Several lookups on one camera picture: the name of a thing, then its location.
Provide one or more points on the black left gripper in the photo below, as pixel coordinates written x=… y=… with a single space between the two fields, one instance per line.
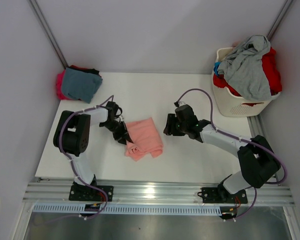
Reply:
x=123 y=136

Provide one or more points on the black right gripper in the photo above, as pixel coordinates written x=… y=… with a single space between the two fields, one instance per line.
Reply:
x=169 y=128

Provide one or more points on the pink t shirt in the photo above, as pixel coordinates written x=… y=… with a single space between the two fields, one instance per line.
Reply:
x=145 y=140

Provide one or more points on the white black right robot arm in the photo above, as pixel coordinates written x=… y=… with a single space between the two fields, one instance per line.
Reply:
x=255 y=156

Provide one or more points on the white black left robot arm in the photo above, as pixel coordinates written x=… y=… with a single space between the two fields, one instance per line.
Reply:
x=72 y=134

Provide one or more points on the folded teal t shirt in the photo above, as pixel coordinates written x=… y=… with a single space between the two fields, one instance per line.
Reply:
x=80 y=85

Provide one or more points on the white perforated laundry basket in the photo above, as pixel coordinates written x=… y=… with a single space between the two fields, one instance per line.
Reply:
x=240 y=105

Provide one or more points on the folded black t shirt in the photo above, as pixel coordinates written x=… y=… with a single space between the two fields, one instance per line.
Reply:
x=85 y=70

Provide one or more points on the blue garment in basket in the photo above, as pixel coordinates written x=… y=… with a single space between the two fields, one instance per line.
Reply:
x=215 y=69

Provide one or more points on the folded magenta t shirt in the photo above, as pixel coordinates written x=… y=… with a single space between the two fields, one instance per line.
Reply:
x=60 y=87

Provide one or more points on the grey t shirt in basket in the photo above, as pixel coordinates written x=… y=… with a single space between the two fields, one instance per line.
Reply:
x=242 y=68

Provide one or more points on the red t shirt in basket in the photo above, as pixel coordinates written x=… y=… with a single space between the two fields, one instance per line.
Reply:
x=272 y=72

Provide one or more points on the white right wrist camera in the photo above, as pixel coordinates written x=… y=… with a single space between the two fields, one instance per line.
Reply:
x=180 y=103

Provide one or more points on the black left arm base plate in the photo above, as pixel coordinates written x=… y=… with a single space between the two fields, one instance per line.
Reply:
x=86 y=194

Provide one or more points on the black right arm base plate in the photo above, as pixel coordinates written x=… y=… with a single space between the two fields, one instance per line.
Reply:
x=215 y=195

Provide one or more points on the white slotted cable duct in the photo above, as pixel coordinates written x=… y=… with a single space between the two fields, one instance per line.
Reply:
x=128 y=209

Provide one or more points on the left corner aluminium post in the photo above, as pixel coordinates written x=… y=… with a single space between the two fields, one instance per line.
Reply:
x=40 y=16

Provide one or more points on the corner aluminium post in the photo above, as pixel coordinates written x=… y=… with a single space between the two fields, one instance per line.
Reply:
x=283 y=12
x=40 y=16

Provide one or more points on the right corner aluminium post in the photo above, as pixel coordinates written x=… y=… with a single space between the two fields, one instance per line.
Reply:
x=283 y=12

